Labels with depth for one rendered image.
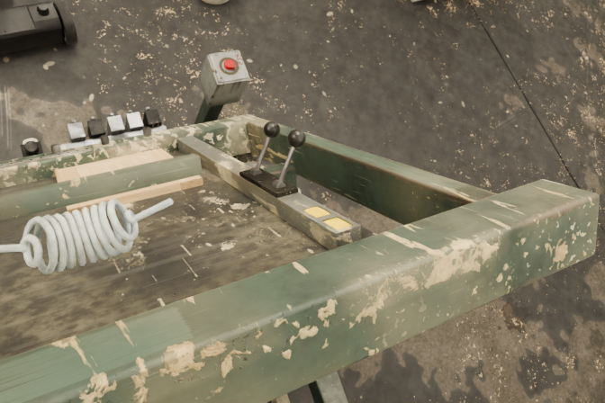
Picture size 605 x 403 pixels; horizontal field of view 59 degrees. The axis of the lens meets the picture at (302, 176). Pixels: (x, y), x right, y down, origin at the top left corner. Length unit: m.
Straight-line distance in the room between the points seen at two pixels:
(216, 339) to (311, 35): 2.82
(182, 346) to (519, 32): 3.89
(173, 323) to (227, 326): 0.06
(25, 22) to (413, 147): 2.10
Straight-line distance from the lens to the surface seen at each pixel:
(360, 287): 0.60
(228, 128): 1.77
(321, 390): 1.81
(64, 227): 0.61
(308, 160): 1.44
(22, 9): 2.81
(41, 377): 0.57
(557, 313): 3.51
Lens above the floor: 2.47
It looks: 61 degrees down
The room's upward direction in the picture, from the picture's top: 45 degrees clockwise
